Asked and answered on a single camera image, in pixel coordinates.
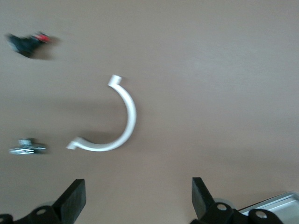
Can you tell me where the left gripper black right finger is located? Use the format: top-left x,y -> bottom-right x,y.
191,177 -> 237,224

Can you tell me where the black switch with red tip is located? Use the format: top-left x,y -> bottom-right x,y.
5,31 -> 60,61

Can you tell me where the small silver metal fitting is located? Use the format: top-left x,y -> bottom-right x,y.
8,137 -> 49,156

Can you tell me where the white cabinet drawer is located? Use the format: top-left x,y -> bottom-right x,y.
238,190 -> 299,224

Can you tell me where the white plastic half ring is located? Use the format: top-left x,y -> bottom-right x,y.
65,74 -> 137,153

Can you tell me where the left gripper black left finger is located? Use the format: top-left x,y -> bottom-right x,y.
14,179 -> 87,224

